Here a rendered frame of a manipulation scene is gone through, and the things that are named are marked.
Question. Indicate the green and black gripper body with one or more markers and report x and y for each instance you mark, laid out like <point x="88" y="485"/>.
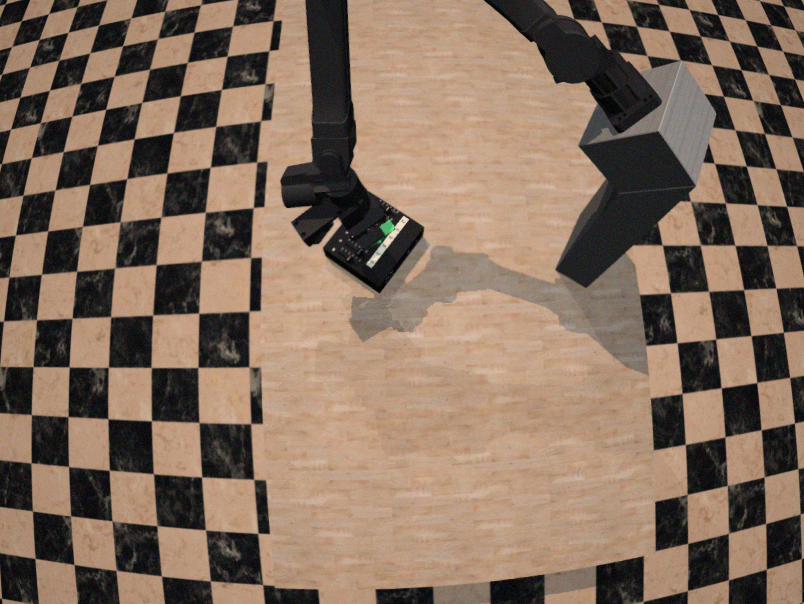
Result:
<point x="372" y="214"/>

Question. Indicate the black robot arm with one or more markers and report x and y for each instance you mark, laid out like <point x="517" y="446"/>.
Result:
<point x="569" y="54"/>

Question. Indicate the black lighting desk with faders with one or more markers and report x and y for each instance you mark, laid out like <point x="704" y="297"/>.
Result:
<point x="376" y="266"/>

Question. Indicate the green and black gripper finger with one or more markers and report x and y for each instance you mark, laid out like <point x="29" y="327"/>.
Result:
<point x="387" y="228"/>

